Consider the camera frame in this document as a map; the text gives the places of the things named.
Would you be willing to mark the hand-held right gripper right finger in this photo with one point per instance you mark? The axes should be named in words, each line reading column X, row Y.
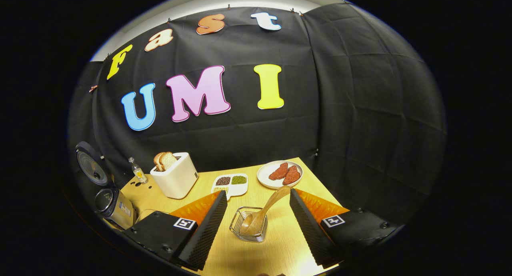
column 310, row 232

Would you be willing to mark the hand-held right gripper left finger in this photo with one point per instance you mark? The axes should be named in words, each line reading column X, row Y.
column 204, row 232

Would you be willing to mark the wooden spoon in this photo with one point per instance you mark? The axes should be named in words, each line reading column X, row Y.
column 256, row 220

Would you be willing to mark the dark grey rice cooker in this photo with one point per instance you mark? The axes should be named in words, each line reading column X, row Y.
column 116, row 208

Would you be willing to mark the white divided bean dish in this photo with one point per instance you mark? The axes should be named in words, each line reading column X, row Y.
column 232, row 186

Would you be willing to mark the red meat piece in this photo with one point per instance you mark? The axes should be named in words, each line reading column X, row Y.
column 278, row 172
column 292, row 176

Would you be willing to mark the white toaster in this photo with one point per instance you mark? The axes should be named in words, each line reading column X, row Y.
column 176, row 180

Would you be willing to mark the round white plate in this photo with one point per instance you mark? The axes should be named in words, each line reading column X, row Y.
column 266, row 176

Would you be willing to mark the toasted bread slice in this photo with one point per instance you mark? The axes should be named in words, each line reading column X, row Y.
column 158, row 160
column 168, row 160

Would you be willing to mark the small glass bottle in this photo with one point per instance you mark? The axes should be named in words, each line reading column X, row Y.
column 138, row 174

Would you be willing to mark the black backdrop cloth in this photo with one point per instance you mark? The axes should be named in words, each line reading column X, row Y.
column 360, row 108

